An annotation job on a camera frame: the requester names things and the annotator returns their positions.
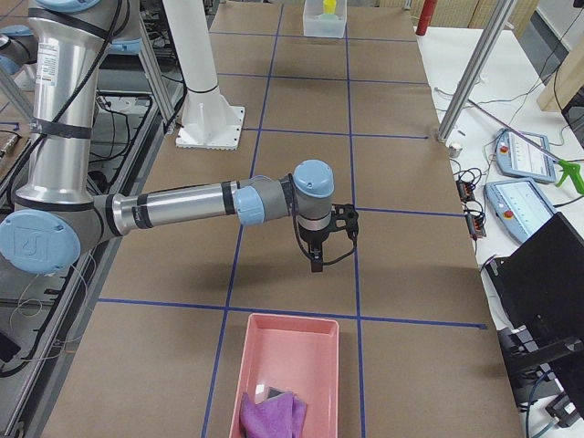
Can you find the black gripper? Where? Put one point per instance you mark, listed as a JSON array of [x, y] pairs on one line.
[[314, 239]]

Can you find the purple cloth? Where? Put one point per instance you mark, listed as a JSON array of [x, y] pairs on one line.
[[282, 415]]

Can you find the yellow plastic cup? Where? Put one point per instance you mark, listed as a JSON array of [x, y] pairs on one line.
[[329, 7]]

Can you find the mint green bowl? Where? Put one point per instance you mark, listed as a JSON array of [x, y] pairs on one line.
[[327, 16]]

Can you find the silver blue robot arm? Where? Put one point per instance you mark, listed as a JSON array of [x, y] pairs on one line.
[[56, 219]]

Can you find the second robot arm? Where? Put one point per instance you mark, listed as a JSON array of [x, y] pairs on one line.
[[18, 48]]

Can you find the clear plastic box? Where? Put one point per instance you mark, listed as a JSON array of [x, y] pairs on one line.
[[312, 27]]

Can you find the pink plastic tray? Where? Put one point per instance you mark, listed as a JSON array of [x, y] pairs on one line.
[[295, 354]]

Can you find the lower black orange connector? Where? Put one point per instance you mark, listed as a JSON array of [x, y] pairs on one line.
[[475, 226]]

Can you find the black orange connector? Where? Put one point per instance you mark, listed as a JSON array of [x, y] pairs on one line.
[[465, 191], [475, 226]]

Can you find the upper black orange connector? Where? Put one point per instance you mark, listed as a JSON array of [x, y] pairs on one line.
[[465, 191]]

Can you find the small white tape roll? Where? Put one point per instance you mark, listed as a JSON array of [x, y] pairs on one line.
[[454, 150]]

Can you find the lower teach pendant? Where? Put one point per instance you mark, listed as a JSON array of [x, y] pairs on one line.
[[520, 205]]

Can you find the black laptop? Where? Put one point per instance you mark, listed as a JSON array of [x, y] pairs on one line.
[[541, 284]]

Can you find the black monitor stand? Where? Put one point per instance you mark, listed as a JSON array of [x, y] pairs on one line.
[[528, 358]]

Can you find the red fire extinguisher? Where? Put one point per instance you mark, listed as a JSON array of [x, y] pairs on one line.
[[425, 17]]

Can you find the wooden board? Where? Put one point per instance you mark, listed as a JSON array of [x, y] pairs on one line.
[[566, 22]]

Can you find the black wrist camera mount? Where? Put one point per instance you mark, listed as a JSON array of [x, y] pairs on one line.
[[344, 217]]

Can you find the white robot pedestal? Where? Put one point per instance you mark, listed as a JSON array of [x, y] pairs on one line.
[[208, 120]]

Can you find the green handled grabber tool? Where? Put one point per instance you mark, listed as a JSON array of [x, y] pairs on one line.
[[571, 170]]

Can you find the aluminium frame post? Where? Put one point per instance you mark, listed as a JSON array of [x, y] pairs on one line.
[[486, 42]]

